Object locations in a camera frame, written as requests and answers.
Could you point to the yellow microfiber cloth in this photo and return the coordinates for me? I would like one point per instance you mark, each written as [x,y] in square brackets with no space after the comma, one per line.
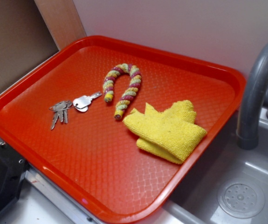
[171,134]

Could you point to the large silver key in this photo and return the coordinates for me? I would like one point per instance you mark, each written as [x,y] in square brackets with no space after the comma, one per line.
[82,103]

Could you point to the red plastic tray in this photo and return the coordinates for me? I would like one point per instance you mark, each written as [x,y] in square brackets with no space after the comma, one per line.
[94,158]

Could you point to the bunch of small keys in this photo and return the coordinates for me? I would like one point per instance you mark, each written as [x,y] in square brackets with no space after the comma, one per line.
[60,111]

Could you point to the grey plastic sink basin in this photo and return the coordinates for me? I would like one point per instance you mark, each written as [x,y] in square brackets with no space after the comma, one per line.
[195,201]

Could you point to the grey sink faucet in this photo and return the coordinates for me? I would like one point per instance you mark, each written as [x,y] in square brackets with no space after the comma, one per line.
[255,94]

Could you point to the round sink drain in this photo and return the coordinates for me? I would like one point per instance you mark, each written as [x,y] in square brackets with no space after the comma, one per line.
[241,198]

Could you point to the brown cardboard panel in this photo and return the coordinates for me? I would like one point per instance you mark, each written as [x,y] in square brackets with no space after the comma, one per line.
[31,31]

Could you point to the black box corner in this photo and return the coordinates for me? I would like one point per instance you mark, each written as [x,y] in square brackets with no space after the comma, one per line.
[12,172]

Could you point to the twisted multicolour rope toy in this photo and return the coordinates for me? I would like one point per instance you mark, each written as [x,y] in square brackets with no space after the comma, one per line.
[131,91]

